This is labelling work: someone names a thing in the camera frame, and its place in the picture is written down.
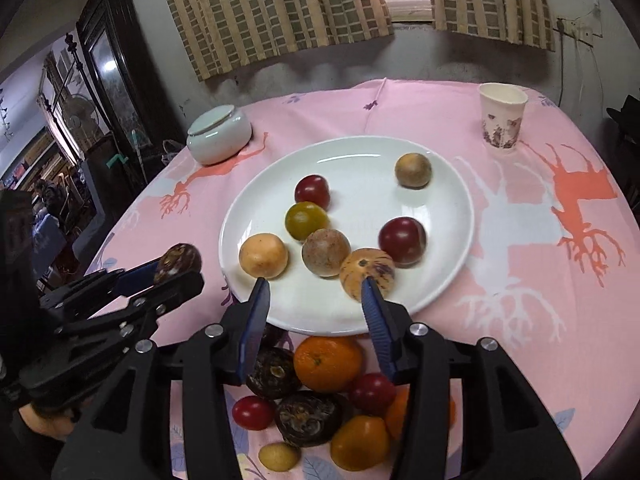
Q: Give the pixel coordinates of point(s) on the small yellow loquat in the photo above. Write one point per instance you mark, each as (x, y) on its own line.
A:
(279, 456)

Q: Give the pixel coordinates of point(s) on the large yellow pepino melon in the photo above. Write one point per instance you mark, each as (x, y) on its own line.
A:
(263, 255)

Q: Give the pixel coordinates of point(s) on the brown speckled passion fruit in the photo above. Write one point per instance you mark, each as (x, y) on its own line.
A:
(326, 252)

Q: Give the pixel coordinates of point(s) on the green yellow tomato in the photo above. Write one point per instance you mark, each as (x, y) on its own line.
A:
(306, 220)

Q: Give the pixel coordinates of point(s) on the white oval plate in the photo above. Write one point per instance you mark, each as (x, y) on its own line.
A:
(360, 200)

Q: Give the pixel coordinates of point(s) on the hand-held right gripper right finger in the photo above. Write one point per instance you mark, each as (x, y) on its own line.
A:
(377, 330)

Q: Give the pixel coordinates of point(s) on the dark water chestnut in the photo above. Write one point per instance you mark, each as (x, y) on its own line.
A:
(179, 259)
(272, 372)
(306, 419)

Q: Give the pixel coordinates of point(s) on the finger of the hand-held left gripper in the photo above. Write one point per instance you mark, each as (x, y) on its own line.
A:
(137, 277)
(170, 292)

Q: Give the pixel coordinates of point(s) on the dark red tomato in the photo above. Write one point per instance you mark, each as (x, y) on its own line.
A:
(312, 192)
(402, 241)

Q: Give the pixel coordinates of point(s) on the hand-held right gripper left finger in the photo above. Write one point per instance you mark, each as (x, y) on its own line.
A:
(252, 330)

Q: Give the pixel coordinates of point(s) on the orange tomato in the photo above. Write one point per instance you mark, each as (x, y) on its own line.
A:
(359, 442)

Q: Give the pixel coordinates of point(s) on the white wall socket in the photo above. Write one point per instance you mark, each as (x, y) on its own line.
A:
(582, 32)

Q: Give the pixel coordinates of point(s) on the red cherry tomato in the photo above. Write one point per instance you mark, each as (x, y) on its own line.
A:
(372, 394)
(253, 412)

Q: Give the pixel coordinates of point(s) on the pink printed tablecloth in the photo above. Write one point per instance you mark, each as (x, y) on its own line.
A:
(525, 285)

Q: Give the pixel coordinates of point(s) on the greenish brown passion fruit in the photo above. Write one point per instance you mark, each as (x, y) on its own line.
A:
(413, 170)

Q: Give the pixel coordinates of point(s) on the floral paper cup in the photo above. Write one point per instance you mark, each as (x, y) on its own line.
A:
(502, 120)

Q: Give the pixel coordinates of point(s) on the dark wooden glass cabinet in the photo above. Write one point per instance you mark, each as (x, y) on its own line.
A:
(115, 70)

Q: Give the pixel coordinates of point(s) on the electric standing fan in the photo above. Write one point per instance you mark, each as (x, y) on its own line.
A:
(75, 110)

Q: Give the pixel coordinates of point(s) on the striped pepino melon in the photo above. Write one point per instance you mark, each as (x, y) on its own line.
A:
(355, 267)

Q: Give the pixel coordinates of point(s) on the mandarin orange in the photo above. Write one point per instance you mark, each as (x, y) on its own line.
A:
(397, 412)
(327, 364)

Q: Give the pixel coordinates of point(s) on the pale green lidded ceramic jar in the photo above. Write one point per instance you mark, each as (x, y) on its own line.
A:
(220, 135)

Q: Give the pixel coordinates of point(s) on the person's left hand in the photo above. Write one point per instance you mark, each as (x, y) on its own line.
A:
(47, 425)

